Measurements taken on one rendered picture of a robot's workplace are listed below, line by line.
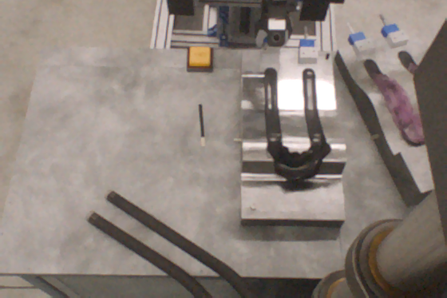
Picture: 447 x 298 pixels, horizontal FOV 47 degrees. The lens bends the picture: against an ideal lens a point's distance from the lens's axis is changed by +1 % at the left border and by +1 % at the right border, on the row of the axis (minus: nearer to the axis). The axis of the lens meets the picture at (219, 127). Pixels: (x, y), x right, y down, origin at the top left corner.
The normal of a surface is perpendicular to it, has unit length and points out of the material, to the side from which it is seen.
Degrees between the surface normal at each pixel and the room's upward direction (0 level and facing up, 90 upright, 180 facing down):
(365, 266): 0
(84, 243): 0
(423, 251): 90
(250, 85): 3
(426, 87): 90
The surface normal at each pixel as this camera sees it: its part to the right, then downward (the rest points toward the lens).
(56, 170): 0.00, -0.47
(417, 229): -0.99, 0.11
